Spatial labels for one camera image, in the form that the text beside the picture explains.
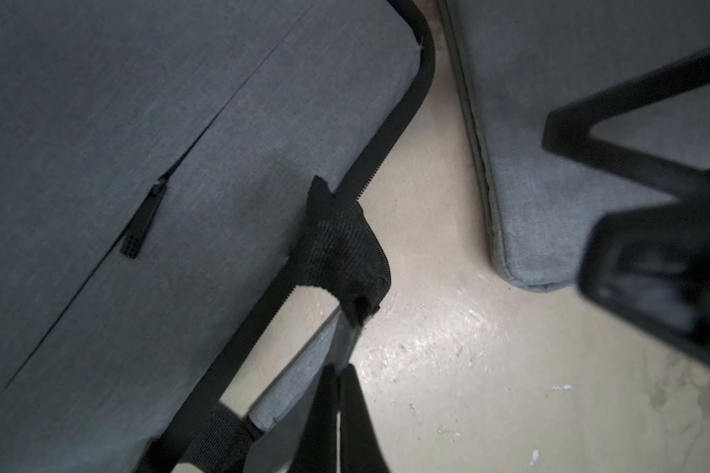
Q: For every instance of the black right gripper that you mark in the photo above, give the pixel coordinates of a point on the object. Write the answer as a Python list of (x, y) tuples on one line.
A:
[(650, 266)]

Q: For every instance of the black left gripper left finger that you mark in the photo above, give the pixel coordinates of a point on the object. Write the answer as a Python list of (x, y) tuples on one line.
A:
[(317, 450)]

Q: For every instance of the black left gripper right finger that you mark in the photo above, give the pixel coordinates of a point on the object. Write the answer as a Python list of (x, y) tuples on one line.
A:
[(359, 447)]

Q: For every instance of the grey zippered laptop bag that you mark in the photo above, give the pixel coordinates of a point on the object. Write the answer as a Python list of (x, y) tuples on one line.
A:
[(155, 161)]

